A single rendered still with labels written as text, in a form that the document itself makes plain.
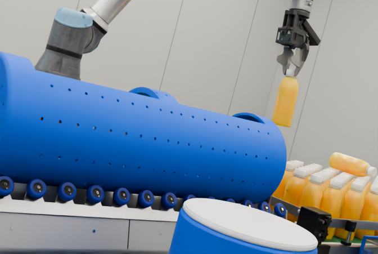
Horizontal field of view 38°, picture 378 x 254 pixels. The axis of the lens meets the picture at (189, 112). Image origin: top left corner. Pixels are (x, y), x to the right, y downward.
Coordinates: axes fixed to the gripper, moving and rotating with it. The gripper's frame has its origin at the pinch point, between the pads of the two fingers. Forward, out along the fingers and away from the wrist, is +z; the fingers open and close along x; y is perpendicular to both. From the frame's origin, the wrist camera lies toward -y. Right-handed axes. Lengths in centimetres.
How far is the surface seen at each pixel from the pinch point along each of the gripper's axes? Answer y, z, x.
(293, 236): 57, 39, 58
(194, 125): 51, 23, 15
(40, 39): -31, -12, -286
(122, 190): 67, 41, 12
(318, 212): 5.4, 41.7, 25.0
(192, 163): 50, 32, 17
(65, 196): 83, 43, 13
